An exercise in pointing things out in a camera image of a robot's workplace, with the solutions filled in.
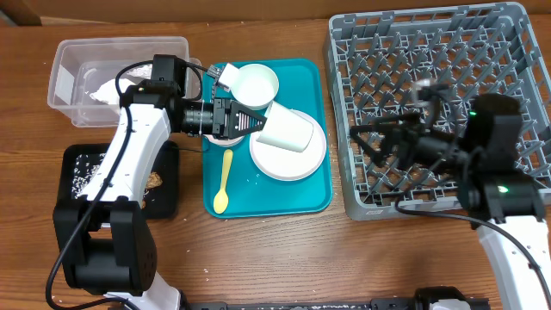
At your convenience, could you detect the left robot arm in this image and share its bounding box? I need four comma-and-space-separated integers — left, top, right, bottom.
45, 54, 267, 309

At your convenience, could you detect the black waste tray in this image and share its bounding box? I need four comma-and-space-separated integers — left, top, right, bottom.
57, 140, 179, 220

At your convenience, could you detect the pale green bowl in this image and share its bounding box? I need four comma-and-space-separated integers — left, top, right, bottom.
231, 64, 279, 110

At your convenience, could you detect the yellow plastic spoon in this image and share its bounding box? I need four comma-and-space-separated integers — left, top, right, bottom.
214, 149, 233, 214

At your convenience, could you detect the white rice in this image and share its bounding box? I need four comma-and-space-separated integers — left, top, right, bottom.
71, 153, 105, 199

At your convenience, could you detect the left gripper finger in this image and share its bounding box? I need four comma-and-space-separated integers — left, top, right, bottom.
231, 101, 266, 125
231, 120, 265, 139

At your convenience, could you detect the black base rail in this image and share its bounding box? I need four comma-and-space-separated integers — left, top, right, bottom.
107, 284, 492, 310

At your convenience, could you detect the grey dishwasher rack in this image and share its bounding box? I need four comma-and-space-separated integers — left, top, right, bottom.
324, 2, 550, 220

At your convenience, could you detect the teal serving tray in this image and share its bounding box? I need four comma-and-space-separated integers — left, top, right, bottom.
202, 59, 333, 219

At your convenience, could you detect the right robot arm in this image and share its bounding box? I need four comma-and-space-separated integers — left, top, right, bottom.
350, 93, 550, 309

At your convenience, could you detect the white round plate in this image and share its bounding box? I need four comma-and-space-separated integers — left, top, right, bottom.
250, 109, 327, 181

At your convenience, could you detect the pink bowl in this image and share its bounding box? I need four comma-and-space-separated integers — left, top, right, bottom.
205, 134, 244, 148

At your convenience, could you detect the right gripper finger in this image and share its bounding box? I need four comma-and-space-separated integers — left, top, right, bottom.
350, 127, 399, 167
350, 113, 420, 132

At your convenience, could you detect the white paper cup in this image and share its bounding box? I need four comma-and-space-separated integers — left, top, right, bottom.
256, 102, 313, 152

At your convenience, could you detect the clear plastic bin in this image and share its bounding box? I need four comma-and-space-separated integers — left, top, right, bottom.
47, 36, 201, 127

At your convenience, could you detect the white napkin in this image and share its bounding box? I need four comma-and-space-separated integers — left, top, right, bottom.
90, 65, 152, 105

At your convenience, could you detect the brown food scrap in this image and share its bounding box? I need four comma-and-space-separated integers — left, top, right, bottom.
145, 172, 163, 191

